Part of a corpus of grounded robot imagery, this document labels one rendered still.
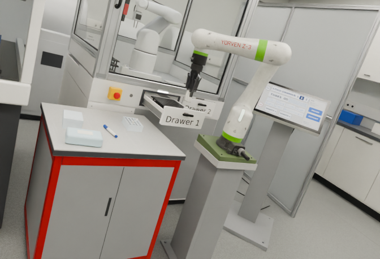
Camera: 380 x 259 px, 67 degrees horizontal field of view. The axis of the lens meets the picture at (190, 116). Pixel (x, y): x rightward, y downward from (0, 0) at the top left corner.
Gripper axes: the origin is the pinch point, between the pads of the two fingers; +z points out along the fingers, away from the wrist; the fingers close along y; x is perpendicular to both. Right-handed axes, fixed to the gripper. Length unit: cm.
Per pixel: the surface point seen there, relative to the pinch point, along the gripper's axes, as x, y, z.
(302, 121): 91, 20, 0
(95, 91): -50, -23, 12
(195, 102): 21.3, -21.9, 7.1
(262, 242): 83, 29, 97
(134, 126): -34.6, 9.5, 20.1
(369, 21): 158, 0, -92
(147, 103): -18.5, -16.0, 12.0
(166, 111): -18.3, 10.2, 9.1
